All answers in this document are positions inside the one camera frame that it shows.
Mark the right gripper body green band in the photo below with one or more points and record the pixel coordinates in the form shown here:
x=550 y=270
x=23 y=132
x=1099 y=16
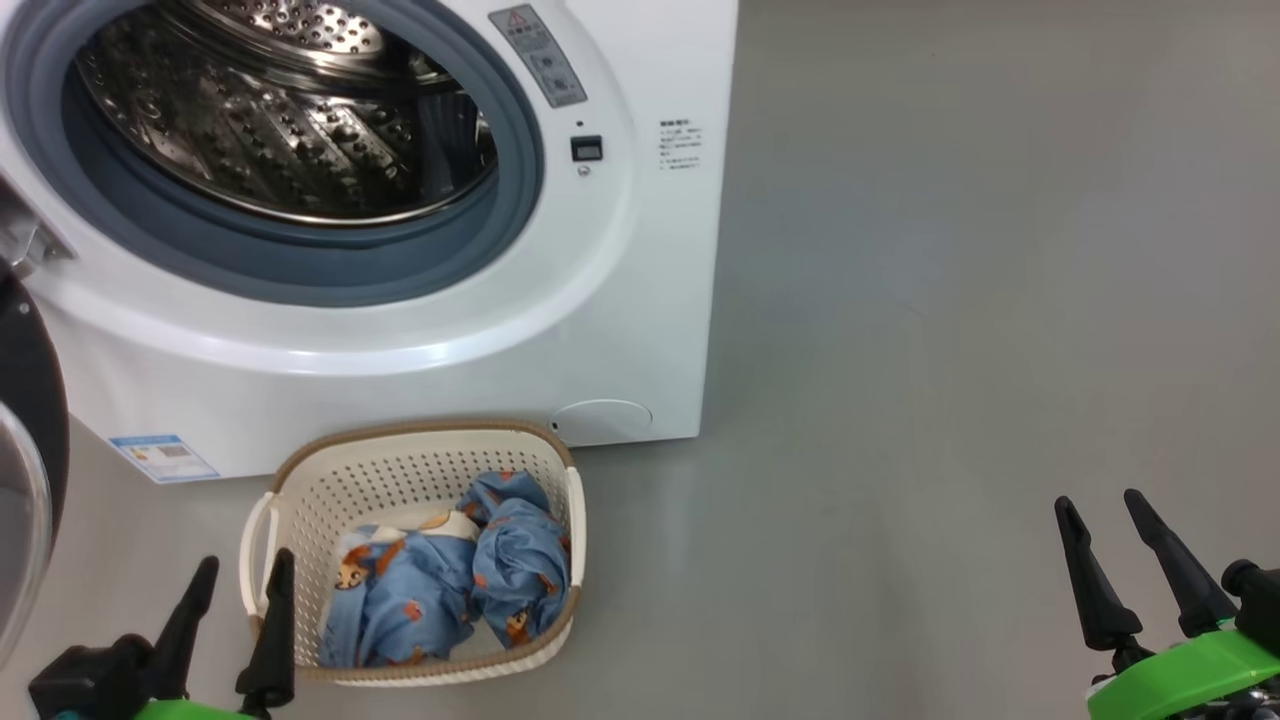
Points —
x=1190 y=675

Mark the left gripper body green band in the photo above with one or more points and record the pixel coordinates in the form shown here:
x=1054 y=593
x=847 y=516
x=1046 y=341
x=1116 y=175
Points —
x=195 y=711

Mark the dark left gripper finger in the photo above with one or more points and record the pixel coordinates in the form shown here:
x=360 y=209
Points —
x=272 y=640
x=185 y=630

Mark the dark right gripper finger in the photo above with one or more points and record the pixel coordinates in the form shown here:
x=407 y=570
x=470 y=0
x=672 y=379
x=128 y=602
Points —
x=1185 y=570
x=1095 y=590

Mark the blue cartoon print garment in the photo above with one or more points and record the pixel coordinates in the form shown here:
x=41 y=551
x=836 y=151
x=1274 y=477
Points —
x=520 y=560
x=420 y=590

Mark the round black glass washer door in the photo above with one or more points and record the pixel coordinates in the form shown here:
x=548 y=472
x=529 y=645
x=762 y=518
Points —
x=35 y=400

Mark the grey rubber door gasket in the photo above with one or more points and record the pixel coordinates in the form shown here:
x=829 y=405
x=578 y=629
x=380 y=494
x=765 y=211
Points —
x=300 y=265

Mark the metal door hinge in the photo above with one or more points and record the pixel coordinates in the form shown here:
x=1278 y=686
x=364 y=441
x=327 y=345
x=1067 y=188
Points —
x=30 y=240

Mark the white front-load washing machine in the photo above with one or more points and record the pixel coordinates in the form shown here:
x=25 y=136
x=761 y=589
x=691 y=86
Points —
x=620 y=330

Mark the stainless steel washing machine drum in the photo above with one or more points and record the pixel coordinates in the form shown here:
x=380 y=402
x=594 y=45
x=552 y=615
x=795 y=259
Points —
x=250 y=130

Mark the black door latch socket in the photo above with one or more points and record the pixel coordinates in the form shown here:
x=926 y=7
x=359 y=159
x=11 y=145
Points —
x=586 y=149

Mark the blue energy label sticker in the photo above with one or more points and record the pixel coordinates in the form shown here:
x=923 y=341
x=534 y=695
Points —
x=165 y=458

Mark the cream perforated laundry basket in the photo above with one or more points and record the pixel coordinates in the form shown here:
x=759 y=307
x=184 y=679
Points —
x=400 y=475

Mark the round white filter cover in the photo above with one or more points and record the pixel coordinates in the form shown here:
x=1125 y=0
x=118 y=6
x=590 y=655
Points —
x=600 y=422

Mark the small black text label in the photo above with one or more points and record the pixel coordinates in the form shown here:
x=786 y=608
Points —
x=680 y=145

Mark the grey warning sticker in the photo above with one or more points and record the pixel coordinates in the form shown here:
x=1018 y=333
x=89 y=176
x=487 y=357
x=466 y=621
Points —
x=540 y=55

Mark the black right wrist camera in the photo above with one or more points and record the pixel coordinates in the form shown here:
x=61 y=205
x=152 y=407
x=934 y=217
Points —
x=1258 y=600

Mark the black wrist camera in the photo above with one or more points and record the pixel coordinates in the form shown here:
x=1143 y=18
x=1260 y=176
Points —
x=90 y=680
x=1258 y=600

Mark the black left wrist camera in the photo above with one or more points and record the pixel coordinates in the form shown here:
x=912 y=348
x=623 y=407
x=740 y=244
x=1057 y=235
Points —
x=90 y=680

